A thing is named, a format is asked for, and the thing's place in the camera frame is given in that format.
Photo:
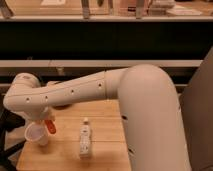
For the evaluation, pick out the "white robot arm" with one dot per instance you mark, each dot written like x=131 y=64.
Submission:
x=149 y=106

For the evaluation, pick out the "green ceramic bowl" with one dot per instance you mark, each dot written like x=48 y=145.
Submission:
x=61 y=107

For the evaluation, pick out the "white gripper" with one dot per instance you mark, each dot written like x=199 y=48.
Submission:
x=45 y=116

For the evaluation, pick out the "white plastic bottle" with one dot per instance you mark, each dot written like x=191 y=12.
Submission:
x=85 y=139

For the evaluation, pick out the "grey panel at right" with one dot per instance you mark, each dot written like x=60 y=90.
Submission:
x=197 y=110

